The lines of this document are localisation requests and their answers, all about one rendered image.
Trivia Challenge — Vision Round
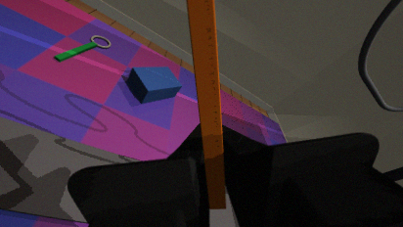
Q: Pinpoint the blue rectangular block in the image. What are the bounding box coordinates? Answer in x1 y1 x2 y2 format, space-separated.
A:
127 67 182 104

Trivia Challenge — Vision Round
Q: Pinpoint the orange handle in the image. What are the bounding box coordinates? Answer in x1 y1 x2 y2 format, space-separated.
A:
187 0 226 209

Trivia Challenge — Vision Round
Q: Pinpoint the green flat bar with grey loop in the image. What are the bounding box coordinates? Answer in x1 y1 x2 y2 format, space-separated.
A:
54 35 112 63

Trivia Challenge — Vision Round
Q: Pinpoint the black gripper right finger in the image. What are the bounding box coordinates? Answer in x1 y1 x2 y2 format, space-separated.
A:
222 125 380 227

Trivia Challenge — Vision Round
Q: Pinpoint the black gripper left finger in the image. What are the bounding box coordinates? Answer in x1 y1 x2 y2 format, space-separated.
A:
67 123 210 227

